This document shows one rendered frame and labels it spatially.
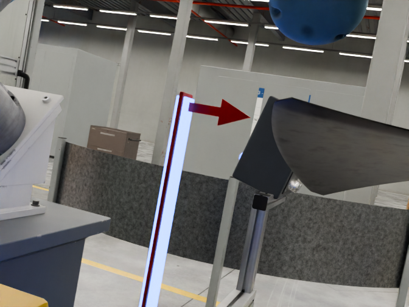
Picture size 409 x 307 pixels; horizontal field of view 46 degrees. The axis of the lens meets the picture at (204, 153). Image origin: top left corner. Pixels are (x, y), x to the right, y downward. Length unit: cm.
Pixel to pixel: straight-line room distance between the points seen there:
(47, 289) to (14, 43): 184
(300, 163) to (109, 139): 678
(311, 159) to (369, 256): 205
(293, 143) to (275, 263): 189
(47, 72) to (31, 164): 971
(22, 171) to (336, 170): 41
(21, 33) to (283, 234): 153
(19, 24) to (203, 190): 115
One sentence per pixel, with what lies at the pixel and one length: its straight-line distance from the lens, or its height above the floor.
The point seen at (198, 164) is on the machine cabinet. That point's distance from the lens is 694.
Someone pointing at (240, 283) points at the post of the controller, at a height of 87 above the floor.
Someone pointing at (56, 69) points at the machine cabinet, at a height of 178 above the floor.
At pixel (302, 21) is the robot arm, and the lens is 38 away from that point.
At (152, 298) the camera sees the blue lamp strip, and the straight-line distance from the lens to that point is 46.
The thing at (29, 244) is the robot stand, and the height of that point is 99.
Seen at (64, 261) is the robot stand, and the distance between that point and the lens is 71.
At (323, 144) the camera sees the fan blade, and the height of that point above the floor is 117.
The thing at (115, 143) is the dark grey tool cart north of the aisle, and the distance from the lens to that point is 714.
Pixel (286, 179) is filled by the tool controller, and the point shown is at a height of 109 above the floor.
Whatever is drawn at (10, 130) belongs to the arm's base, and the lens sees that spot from 66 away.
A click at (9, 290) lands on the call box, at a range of 25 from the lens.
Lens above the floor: 116
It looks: 3 degrees down
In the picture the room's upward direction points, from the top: 10 degrees clockwise
